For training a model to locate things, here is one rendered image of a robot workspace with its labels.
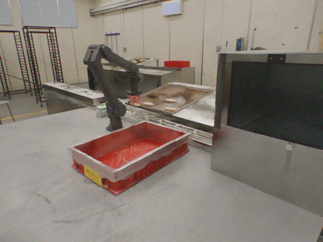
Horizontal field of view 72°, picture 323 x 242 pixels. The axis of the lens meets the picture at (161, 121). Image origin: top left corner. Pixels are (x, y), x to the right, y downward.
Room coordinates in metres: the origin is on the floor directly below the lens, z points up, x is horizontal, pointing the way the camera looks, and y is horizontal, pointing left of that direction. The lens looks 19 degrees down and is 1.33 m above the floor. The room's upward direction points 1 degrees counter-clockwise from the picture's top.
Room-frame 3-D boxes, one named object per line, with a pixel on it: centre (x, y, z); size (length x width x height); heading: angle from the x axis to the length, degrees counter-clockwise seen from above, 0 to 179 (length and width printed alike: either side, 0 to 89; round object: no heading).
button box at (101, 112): (1.65, 0.45, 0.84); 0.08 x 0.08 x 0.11; 44
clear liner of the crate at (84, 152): (0.94, 0.13, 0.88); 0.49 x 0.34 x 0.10; 139
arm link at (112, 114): (1.36, 0.29, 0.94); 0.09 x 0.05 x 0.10; 157
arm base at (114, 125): (1.34, 0.29, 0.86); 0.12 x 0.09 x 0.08; 44
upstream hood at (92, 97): (2.34, 0.95, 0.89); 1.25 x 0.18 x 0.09; 44
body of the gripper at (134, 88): (1.57, 0.19, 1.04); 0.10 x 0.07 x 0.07; 135
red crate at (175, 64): (5.35, -0.37, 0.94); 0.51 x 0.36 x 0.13; 48
